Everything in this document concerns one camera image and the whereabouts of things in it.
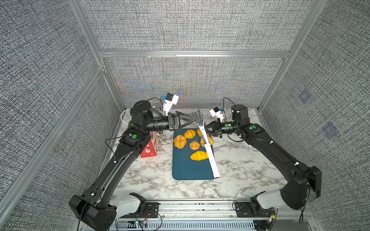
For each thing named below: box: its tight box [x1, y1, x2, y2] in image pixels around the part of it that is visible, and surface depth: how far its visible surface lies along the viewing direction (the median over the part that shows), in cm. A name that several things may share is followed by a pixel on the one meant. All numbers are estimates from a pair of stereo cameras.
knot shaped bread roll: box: [173, 134, 187, 150], surface depth 99 cm
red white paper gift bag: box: [140, 131, 158, 159], surface depth 92 cm
